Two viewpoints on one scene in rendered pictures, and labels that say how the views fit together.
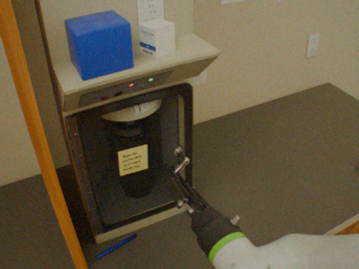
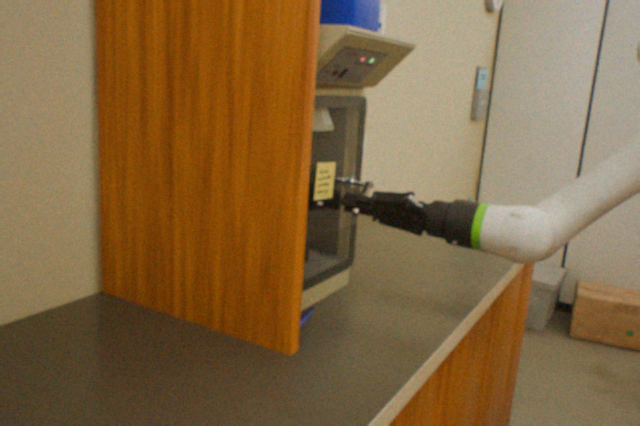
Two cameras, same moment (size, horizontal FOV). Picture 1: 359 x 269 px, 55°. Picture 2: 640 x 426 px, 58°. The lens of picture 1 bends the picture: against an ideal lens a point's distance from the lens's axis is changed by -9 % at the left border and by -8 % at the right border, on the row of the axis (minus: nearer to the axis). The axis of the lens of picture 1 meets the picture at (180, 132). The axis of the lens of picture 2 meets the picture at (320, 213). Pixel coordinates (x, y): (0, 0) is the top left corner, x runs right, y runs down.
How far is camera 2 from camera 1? 0.91 m
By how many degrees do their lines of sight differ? 38
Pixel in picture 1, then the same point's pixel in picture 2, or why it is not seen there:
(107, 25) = not seen: outside the picture
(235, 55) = not seen: hidden behind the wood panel
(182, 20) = not seen: hidden behind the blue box
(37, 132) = (311, 75)
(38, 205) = (134, 318)
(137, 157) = (328, 177)
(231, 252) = (498, 209)
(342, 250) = (594, 174)
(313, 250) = (564, 195)
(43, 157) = (308, 113)
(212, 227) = (460, 203)
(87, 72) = (357, 17)
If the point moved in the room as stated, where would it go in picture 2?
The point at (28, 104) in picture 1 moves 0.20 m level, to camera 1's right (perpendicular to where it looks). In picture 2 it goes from (313, 35) to (408, 46)
